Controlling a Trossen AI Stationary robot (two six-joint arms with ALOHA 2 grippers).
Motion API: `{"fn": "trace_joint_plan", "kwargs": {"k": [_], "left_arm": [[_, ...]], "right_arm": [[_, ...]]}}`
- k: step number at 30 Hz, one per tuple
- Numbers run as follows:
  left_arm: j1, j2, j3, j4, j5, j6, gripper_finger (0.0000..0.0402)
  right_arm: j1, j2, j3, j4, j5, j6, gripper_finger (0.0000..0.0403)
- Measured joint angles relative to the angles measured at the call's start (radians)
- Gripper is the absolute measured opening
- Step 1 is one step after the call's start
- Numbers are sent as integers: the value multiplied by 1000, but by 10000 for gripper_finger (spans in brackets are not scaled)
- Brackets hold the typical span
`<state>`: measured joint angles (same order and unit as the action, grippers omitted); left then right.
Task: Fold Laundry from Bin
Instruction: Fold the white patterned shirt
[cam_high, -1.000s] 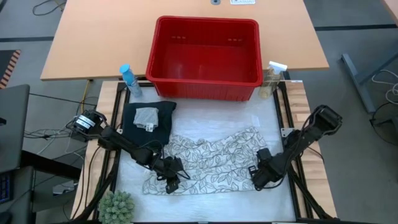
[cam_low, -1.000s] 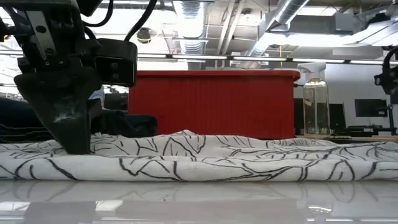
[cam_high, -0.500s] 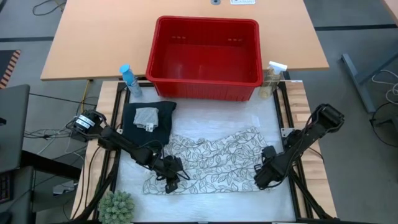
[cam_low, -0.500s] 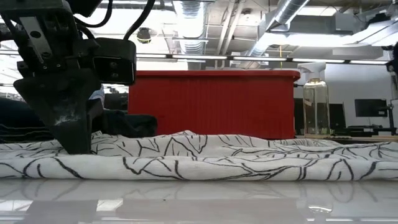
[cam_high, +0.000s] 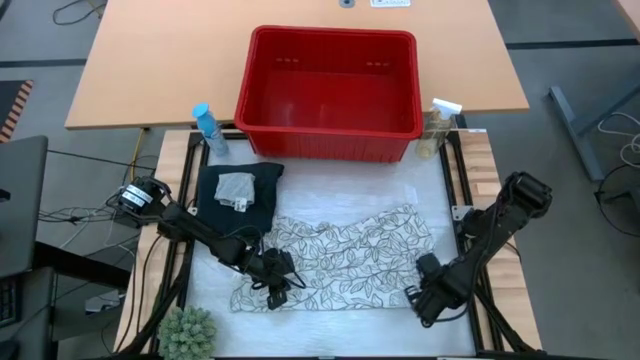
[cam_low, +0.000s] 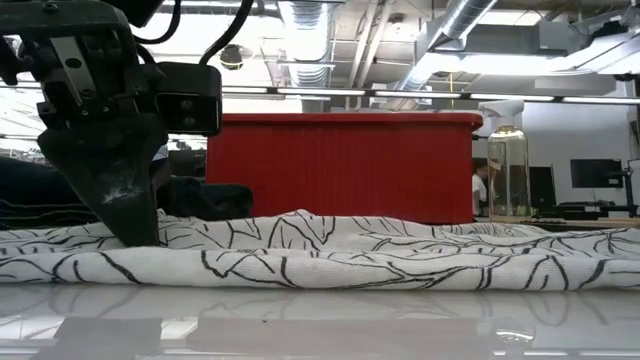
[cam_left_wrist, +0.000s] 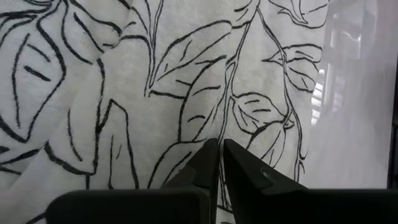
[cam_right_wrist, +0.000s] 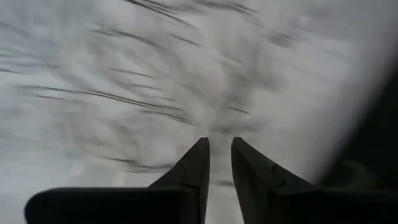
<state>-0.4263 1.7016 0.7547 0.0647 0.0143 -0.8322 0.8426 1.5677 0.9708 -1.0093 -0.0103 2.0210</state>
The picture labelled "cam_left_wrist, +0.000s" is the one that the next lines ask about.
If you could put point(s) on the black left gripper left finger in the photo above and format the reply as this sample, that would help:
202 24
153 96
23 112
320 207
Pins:
202 174

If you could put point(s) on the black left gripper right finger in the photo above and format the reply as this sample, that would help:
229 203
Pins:
248 177

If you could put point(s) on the white patterned garment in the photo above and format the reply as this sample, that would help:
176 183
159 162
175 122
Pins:
124 77

